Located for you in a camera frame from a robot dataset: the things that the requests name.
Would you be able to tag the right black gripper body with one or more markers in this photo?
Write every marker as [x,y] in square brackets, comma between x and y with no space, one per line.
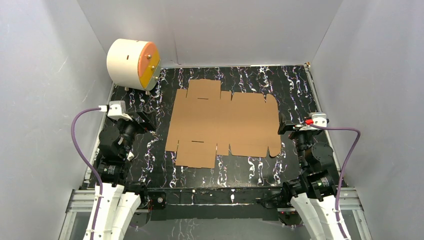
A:
[286,127]

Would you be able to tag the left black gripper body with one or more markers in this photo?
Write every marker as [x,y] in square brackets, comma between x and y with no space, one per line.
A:
[141,119]

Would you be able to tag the brown cardboard box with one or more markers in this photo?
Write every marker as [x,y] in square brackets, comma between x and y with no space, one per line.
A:
[207,122]

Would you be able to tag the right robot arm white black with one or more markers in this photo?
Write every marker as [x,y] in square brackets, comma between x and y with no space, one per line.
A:
[313,194]

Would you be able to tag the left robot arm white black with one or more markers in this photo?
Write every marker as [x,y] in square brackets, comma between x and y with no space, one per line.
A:
[116,199]

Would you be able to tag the white cylindrical drum orange face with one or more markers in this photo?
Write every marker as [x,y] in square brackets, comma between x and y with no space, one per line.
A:
[134,64]

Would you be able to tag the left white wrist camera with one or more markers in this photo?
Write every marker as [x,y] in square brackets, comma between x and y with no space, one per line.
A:
[116,110]

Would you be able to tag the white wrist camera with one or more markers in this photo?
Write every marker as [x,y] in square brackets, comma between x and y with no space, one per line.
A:
[317,119]
[116,110]

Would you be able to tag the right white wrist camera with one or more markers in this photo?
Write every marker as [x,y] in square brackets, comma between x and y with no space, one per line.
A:
[317,119]

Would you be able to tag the aluminium frame rail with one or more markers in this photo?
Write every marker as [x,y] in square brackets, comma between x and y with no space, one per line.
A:
[214,203]

